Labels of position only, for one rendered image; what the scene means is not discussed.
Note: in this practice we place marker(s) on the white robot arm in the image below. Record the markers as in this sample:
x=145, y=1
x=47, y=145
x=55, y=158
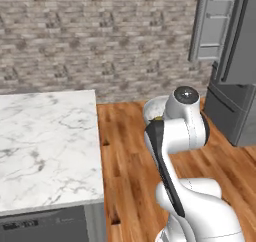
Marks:
x=193, y=216

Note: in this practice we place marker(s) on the white bowl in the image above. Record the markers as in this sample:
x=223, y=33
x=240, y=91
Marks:
x=154, y=107

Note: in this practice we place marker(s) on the yellow banana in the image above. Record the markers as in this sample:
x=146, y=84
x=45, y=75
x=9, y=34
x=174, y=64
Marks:
x=157, y=118

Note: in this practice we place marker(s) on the grey island cabinet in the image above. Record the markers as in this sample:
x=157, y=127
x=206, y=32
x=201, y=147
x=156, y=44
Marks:
x=96, y=222

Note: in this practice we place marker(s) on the open grey fridge door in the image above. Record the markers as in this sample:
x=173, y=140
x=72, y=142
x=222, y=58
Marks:
x=211, y=22

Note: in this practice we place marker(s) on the grey fridge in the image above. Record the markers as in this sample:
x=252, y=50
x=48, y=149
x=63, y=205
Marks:
x=245, y=62

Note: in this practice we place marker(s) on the closed grey fridge door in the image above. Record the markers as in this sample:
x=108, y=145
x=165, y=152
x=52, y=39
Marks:
x=246, y=42

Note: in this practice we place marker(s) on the grey freezer drawer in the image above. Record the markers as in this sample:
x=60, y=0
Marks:
x=230, y=119

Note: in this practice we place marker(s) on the dark grey dishwasher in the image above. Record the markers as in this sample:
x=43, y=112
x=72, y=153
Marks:
x=43, y=224

